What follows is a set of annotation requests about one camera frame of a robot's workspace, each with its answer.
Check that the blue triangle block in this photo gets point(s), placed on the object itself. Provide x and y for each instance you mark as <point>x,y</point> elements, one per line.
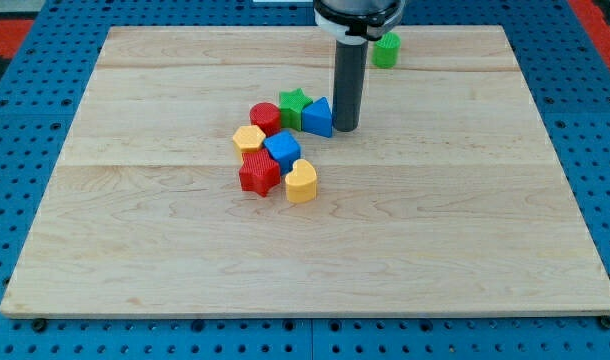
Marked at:
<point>317,118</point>

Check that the green star block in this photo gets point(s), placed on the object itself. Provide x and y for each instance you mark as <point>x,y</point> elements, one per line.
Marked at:
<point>291,105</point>

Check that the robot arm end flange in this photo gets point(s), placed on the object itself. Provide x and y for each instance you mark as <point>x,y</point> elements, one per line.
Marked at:
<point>353,22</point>

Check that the red star block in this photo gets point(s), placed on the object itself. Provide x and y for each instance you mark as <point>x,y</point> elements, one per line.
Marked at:
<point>259,172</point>

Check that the yellow heart block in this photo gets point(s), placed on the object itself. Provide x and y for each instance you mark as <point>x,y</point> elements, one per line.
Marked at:
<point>301,182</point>

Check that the blue cube block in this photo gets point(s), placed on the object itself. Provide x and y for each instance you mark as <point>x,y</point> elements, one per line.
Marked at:
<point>284,149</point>

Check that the yellow hexagon block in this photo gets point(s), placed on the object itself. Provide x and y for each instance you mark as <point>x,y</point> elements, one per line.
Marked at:
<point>248,139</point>

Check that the red cylinder block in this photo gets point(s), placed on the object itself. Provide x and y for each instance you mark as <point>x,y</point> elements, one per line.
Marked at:
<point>267,117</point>

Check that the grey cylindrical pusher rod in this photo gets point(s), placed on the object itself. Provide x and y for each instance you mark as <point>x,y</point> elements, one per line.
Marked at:
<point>349,74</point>

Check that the wooden board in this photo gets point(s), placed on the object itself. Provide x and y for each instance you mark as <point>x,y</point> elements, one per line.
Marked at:
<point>448,200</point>

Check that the green cylinder block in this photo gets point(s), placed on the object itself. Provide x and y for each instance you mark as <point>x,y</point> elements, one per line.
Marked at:
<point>386,51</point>

